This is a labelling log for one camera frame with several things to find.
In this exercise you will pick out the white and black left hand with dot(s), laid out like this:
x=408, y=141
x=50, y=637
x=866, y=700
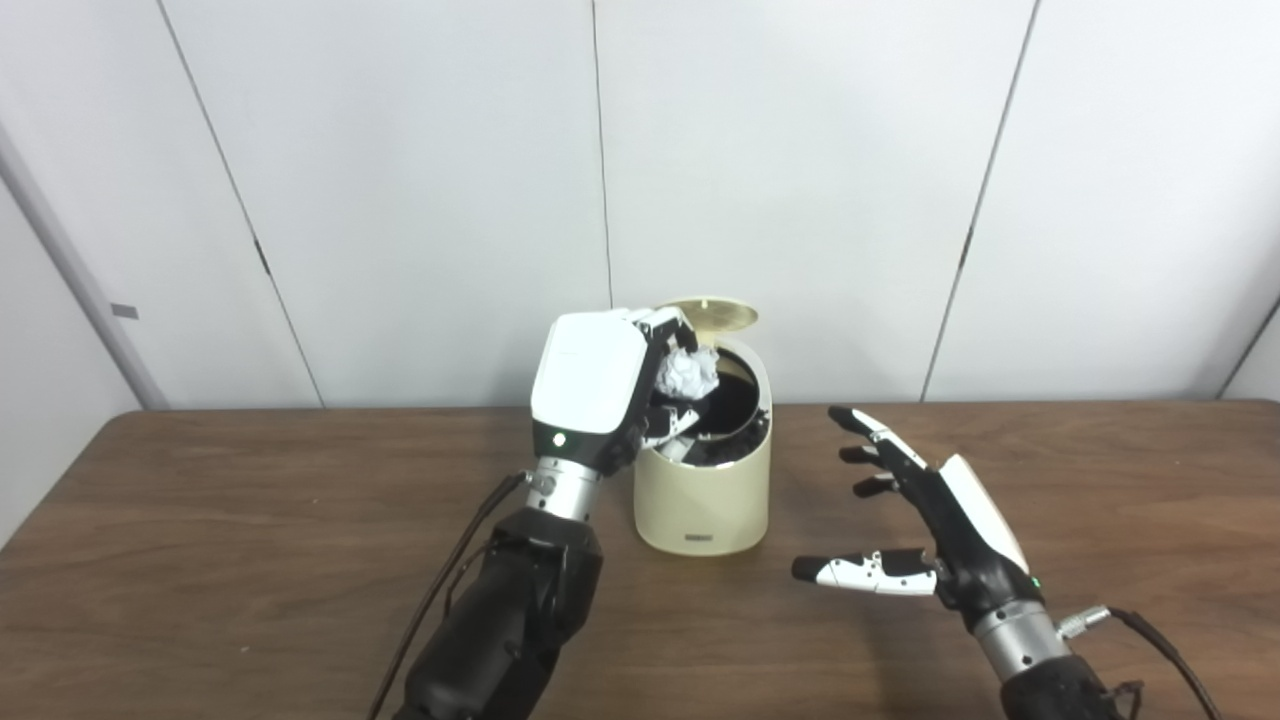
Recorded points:
x=585, y=370

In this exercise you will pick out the white and black right hand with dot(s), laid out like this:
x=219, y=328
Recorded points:
x=975, y=540

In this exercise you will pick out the white paper ball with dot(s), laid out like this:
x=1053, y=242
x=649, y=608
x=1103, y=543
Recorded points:
x=688, y=372

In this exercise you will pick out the cream round bin lid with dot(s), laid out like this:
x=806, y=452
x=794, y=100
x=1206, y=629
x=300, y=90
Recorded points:
x=715, y=315

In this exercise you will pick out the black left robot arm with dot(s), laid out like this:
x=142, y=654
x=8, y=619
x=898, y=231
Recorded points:
x=510, y=620

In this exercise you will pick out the cream-colored round bin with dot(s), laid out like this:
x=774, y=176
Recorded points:
x=700, y=500

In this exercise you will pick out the black wall seam clip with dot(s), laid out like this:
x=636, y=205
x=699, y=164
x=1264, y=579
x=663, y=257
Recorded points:
x=965, y=249

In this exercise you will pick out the small grey wall tag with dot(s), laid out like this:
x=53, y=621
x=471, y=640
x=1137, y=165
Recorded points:
x=124, y=311

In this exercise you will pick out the grey wall corner strip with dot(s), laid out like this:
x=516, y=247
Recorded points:
x=85, y=280

